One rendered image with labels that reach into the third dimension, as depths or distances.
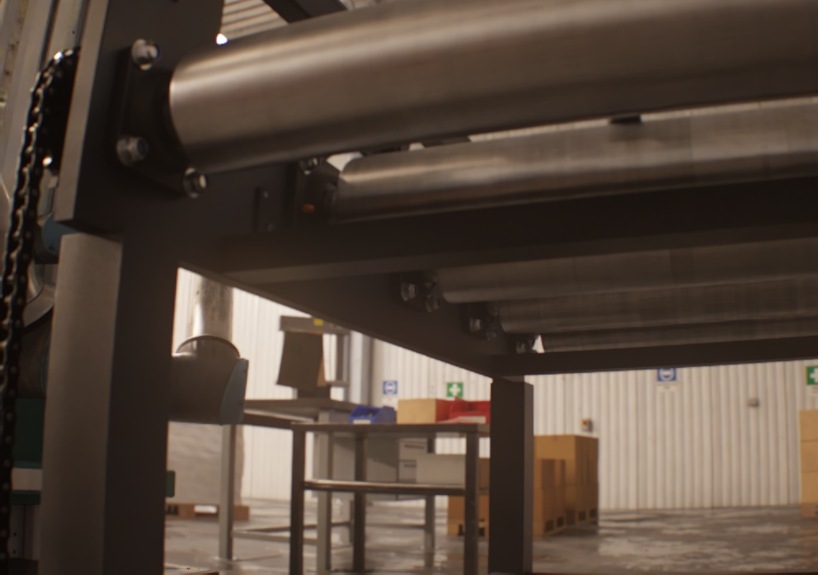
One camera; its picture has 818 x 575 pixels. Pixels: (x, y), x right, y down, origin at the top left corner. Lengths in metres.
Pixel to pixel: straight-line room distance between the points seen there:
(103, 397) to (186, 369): 1.11
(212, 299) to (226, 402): 0.29
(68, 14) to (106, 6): 1.32
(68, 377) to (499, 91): 0.41
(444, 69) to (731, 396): 10.66
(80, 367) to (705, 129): 0.61
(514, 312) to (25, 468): 0.90
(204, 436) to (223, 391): 6.16
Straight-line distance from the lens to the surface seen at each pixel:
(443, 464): 3.63
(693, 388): 11.20
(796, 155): 0.82
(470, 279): 1.17
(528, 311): 1.44
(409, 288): 1.19
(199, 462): 7.90
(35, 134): 0.75
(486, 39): 0.57
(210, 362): 1.79
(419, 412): 3.96
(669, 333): 1.69
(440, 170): 0.88
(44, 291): 1.33
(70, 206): 0.70
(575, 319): 1.43
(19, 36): 1.88
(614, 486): 11.27
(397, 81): 0.60
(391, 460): 5.27
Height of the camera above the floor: 0.56
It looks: 14 degrees up
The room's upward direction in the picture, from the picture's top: 1 degrees clockwise
